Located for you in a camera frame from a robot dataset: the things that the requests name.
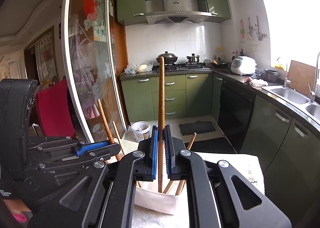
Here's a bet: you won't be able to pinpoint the chrome kitchen faucet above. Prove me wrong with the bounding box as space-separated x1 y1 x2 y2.
308 52 320 103

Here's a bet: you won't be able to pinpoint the brown wooden chopstick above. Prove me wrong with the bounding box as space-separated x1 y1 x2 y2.
96 98 122 162

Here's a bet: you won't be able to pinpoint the green kitchen cabinet drawers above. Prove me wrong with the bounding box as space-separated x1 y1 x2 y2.
121 73 213 123

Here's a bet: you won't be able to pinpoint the black wok with lid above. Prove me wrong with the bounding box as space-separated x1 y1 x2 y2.
156 51 178 65

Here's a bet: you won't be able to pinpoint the small steel pot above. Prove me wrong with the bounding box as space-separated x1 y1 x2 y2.
187 53 200 64

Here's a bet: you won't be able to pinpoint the red chair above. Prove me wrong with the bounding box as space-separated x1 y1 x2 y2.
35 79 75 138

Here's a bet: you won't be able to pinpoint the light wooden chopstick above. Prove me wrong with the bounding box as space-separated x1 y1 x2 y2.
112 121 142 188

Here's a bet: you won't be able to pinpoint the dark floor mat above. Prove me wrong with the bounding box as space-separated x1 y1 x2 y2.
179 121 216 136

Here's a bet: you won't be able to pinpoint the gas stove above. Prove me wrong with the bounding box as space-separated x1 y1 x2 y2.
164 63 210 72

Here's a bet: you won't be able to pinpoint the steel range hood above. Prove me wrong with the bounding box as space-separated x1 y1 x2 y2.
145 0 213 24

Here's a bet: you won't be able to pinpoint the white rice cooker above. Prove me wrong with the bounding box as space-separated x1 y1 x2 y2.
231 56 257 75

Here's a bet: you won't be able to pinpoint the wooden cutting board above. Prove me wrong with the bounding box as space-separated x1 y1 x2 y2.
288 60 316 98

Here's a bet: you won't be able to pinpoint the grey patterned tablecloth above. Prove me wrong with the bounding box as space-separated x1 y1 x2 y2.
131 188 190 227

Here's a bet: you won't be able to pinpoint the stainless steel sink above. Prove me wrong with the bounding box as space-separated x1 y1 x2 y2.
262 86 320 123

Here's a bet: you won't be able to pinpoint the white plastic bucket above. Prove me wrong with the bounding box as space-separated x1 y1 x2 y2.
131 121 150 142

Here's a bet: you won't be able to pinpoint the glass sliding door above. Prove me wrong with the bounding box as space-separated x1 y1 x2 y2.
62 0 126 143

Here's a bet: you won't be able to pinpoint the white plastic utensil holder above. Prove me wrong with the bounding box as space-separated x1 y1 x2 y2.
133 151 266 216

